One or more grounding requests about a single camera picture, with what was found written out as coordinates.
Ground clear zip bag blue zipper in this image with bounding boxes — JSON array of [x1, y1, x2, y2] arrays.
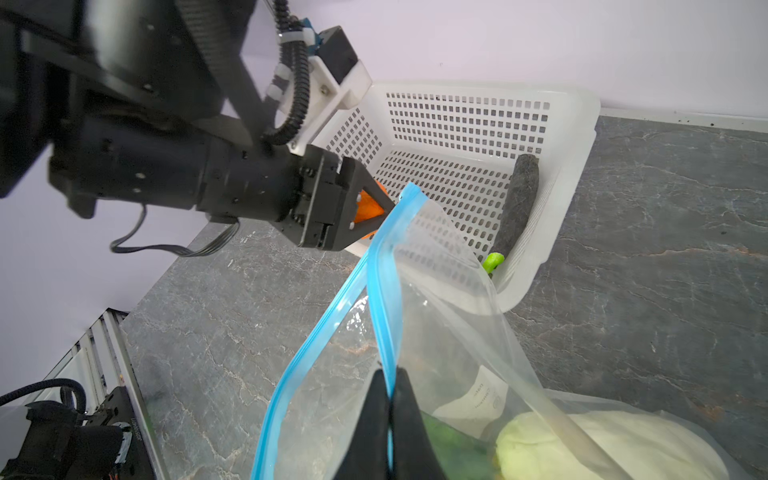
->
[[252, 185, 745, 479]]

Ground white perforated plastic basket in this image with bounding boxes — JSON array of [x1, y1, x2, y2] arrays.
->
[[314, 81, 601, 311]]

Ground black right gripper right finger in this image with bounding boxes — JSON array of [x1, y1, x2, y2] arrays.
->
[[389, 367, 446, 480]]

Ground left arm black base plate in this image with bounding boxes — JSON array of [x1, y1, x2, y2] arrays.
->
[[85, 387, 159, 479]]

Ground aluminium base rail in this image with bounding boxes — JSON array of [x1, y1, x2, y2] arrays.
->
[[46, 309, 169, 479]]

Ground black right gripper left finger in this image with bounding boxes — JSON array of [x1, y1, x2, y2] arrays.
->
[[333, 369, 390, 480]]

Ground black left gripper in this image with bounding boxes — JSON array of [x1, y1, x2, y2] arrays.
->
[[48, 113, 395, 251]]

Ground orange tangerine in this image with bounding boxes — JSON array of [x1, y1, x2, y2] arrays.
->
[[354, 181, 391, 240]]

